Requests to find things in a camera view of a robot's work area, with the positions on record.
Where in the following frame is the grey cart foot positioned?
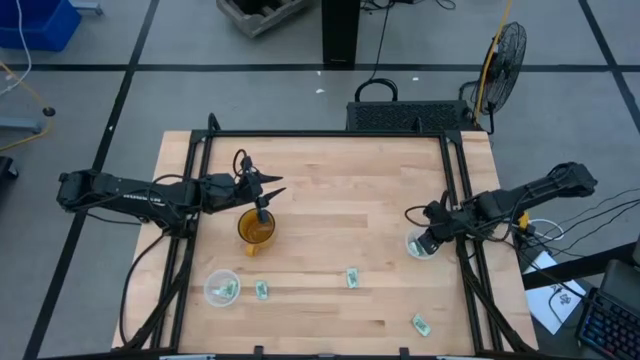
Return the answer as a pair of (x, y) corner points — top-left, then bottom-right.
(69, 0), (105, 16)

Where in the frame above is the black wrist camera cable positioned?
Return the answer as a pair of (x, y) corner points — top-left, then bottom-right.
(232, 148), (252, 177)

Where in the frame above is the white coiled cable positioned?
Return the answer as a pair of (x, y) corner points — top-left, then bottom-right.
(527, 217), (566, 242)

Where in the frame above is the black perforated equipment case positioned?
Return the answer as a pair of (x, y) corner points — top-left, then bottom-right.
(344, 99), (482, 134)

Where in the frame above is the black floor object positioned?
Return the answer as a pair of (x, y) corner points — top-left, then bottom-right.
(0, 155), (20, 181)

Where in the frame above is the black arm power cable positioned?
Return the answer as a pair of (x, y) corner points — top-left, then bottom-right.
(118, 232), (171, 347)

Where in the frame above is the black looped power cable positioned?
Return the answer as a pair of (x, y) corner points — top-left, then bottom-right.
(353, 0), (401, 104)

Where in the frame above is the clear plastic bowl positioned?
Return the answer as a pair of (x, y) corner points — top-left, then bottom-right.
(404, 227), (441, 261)
(203, 268), (242, 308)

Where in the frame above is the yellow ceramic mug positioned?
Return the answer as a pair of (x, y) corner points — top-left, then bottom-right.
(236, 207), (277, 259)

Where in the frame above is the blue plastic bin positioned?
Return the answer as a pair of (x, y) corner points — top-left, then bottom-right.
(0, 0), (82, 52)

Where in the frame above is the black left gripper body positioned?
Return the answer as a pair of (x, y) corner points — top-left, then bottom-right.
(199, 157), (270, 225)

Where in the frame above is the backlit computer keyboard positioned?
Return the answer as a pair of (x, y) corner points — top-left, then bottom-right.
(574, 287), (640, 360)

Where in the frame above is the yellow cable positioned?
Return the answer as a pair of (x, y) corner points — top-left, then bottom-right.
(0, 60), (54, 152)
(474, 0), (515, 116)

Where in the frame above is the white paper sheet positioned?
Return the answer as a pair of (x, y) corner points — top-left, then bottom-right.
(523, 252), (587, 336)

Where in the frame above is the grey moulded tray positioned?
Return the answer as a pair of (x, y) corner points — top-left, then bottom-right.
(215, 0), (312, 40)

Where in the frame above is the black aluminium table frame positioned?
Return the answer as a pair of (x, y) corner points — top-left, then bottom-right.
(112, 127), (539, 360)

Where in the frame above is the grey flat floor plate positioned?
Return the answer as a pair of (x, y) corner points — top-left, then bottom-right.
(0, 117), (45, 135)

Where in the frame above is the black upright pillar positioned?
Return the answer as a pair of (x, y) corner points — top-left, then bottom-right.
(321, 0), (362, 69)

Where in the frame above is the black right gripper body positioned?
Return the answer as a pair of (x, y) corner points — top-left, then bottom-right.
(423, 199), (469, 242)

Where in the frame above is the black floor fan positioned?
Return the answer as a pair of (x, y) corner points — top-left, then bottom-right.
(458, 20), (529, 136)

